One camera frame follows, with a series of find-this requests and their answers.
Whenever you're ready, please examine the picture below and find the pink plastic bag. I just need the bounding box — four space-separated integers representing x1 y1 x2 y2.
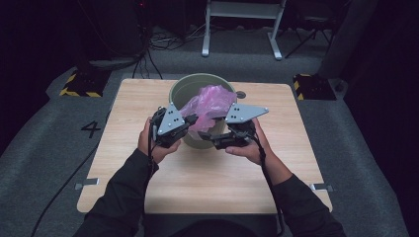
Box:
179 84 238 141

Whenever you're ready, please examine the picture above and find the black tripod stand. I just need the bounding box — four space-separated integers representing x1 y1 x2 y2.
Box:
285 14 334 59

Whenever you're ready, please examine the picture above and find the long black floor cable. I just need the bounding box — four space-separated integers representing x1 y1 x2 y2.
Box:
30 112 112 237

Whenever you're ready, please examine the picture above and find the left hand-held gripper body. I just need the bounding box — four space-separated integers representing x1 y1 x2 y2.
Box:
149 102 191 149

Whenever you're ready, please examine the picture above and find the bundle of black floor cables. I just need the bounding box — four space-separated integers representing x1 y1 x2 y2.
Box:
131 23 207 80

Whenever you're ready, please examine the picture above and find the green plastic bucket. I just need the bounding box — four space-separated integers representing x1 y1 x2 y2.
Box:
168 72 238 150

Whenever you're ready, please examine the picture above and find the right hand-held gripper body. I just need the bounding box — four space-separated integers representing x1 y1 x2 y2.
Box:
211 102 270 150

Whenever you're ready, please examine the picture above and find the person's left hand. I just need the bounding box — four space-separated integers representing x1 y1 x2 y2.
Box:
137 118 182 165

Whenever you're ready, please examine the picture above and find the person's right hand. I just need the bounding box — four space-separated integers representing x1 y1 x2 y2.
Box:
225 118 275 166

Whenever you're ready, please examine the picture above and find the dark equipment stand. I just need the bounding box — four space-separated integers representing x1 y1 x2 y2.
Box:
75 0 151 72

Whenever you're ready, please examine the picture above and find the grey metal table bracket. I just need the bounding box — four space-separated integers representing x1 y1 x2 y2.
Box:
309 183 334 193
74 178 101 191

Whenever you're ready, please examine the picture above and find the black yellow striped floor base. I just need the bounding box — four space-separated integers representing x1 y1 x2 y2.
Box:
58 67 112 98
293 73 338 102

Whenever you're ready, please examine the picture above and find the grey column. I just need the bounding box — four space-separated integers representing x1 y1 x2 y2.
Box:
317 0 379 80

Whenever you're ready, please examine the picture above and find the white metal stand frame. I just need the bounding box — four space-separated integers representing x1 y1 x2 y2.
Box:
201 0 287 61

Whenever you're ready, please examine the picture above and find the right hand-held gripper cable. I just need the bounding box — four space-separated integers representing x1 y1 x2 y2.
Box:
250 129 287 237

